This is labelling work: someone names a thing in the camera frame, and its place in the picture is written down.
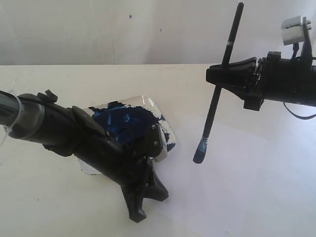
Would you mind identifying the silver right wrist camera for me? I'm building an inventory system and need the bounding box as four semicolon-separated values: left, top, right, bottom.
281;16;304;45

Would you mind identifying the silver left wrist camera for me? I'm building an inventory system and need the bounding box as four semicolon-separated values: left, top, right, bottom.
144;123;168;162

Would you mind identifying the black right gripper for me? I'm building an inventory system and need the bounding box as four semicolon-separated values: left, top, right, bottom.
206;51;316;110

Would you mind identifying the white plate with blue paint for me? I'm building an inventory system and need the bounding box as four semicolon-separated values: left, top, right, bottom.
78;94;177;175

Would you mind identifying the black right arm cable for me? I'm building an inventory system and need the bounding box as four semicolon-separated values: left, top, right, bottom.
282;43;316;120

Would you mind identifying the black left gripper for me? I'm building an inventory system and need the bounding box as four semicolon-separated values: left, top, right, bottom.
44;106;169;221

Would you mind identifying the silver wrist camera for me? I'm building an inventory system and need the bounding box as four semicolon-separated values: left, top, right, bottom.
281;16;304;45
144;123;168;162

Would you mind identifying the white paper sheet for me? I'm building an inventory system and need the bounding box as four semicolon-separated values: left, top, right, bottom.
146;116;316;237

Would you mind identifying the black paintbrush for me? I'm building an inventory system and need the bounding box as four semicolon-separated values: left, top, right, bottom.
193;2;244;164

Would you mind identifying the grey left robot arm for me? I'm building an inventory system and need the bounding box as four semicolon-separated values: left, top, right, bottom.
0;90;169;223

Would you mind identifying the white zip tie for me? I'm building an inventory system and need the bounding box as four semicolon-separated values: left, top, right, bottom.
0;78;22;147

